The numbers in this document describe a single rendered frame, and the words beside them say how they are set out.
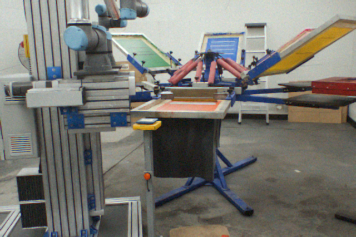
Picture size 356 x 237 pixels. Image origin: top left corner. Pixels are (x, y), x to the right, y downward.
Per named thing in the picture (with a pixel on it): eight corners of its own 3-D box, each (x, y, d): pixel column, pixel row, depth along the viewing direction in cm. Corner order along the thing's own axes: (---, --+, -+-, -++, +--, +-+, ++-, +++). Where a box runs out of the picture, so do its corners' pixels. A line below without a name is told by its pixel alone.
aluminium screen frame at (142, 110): (223, 118, 208) (223, 112, 207) (129, 116, 221) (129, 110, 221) (234, 99, 283) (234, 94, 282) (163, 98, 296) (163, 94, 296)
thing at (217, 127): (214, 179, 228) (214, 115, 220) (209, 179, 229) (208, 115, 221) (222, 158, 272) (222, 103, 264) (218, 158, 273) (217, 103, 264)
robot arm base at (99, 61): (81, 71, 184) (79, 52, 182) (85, 69, 198) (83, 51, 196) (110, 70, 185) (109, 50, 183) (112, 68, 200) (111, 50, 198)
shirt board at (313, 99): (360, 108, 278) (361, 97, 276) (342, 115, 249) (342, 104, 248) (222, 95, 368) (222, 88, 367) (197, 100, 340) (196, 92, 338)
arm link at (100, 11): (94, 15, 258) (93, 3, 256) (101, 16, 268) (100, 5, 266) (103, 15, 256) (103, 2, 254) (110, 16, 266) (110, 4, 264)
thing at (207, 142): (214, 182, 226) (214, 115, 218) (147, 178, 236) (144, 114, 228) (214, 180, 229) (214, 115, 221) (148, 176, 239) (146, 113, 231)
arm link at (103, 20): (110, 30, 258) (109, 14, 256) (96, 31, 262) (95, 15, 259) (115, 30, 266) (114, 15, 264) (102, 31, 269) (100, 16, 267)
